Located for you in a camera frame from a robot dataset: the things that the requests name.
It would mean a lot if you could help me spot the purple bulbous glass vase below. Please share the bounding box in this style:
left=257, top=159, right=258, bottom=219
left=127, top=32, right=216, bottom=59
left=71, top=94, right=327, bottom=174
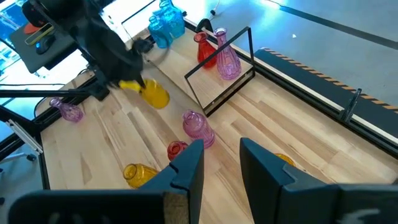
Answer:
left=49, top=96, right=85, bottom=123

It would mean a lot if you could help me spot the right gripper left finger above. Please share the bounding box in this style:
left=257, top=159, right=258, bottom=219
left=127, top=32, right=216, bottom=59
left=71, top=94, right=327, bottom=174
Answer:
left=7, top=139, right=205, bottom=224

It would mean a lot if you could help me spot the black hazard-striped floor mat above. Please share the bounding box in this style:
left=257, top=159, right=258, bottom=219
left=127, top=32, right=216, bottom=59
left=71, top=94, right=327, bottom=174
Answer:
left=254, top=46, right=398, bottom=113

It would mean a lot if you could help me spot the black computer mouse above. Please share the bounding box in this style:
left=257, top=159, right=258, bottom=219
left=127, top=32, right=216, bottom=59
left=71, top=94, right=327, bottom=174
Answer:
left=34, top=34, right=57, bottom=56

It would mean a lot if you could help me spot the teal cylindrical glass vase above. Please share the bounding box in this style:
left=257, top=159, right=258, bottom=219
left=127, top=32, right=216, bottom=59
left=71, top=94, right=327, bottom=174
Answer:
left=147, top=14, right=174, bottom=50

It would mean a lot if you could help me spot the red cylindrical glass vase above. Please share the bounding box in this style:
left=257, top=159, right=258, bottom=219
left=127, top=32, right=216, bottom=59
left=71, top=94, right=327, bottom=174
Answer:
left=167, top=140, right=190, bottom=162

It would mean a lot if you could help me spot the silver frame bracket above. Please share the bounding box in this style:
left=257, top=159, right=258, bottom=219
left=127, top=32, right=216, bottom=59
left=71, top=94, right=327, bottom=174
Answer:
left=4, top=119, right=44, bottom=156

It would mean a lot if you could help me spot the black headset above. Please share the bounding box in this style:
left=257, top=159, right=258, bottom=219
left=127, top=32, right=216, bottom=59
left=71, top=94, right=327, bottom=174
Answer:
left=21, top=0, right=47, bottom=28

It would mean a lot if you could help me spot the teal embossed glass vase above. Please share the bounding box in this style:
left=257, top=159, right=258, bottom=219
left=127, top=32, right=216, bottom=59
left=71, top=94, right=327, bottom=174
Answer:
left=158, top=0, right=186, bottom=40

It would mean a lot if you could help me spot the black left camera cable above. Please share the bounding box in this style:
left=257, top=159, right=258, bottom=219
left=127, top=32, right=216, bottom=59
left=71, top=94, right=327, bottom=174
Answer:
left=132, top=37, right=171, bottom=68

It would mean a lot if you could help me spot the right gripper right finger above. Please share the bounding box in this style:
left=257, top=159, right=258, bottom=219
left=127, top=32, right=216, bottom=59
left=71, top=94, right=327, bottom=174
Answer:
left=239, top=137, right=398, bottom=224

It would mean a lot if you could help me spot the black side desk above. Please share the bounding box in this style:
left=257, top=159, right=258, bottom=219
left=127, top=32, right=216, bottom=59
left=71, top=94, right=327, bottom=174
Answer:
left=8, top=21, right=80, bottom=75

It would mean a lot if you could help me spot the red teardrop glass vase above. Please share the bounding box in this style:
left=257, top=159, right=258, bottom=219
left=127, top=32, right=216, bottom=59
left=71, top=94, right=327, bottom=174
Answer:
left=193, top=31, right=218, bottom=69

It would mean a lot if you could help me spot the black table clamp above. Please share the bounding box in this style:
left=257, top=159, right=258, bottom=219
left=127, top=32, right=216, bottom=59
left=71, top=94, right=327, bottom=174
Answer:
left=195, top=17, right=215, bottom=34
left=338, top=88, right=363, bottom=124

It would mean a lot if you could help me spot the pink ribbed cylindrical glass vase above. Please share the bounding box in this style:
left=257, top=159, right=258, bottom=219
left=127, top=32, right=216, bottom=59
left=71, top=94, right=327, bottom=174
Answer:
left=182, top=109, right=216, bottom=149

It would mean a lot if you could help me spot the yellow diamond-textured glass vase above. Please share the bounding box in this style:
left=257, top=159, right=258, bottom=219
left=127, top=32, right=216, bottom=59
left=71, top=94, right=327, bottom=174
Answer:
left=273, top=152, right=297, bottom=169

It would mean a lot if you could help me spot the phone with yellow case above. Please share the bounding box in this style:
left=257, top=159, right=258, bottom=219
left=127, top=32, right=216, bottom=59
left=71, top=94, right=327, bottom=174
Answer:
left=24, top=22, right=55, bottom=47

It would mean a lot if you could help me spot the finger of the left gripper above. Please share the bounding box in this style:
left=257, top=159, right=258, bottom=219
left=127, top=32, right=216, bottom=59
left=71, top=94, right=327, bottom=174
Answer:
left=136, top=73, right=147, bottom=90

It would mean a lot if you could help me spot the purple tall teardrop glass vase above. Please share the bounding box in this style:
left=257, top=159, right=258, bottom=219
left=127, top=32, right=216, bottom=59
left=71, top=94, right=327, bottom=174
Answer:
left=213, top=27, right=243, bottom=81

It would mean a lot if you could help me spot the yellow ribbed glass vase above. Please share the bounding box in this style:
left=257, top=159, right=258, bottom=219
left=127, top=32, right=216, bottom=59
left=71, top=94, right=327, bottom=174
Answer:
left=123, top=163, right=160, bottom=190
left=139, top=78, right=171, bottom=110

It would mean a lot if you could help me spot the yellow tape tag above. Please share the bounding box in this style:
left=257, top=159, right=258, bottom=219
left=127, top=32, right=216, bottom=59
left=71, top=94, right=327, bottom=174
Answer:
left=118, top=80, right=142, bottom=93

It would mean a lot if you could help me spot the orange pad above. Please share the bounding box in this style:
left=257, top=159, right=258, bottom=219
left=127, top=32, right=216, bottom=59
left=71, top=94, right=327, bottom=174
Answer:
left=23, top=23, right=41, bottom=35

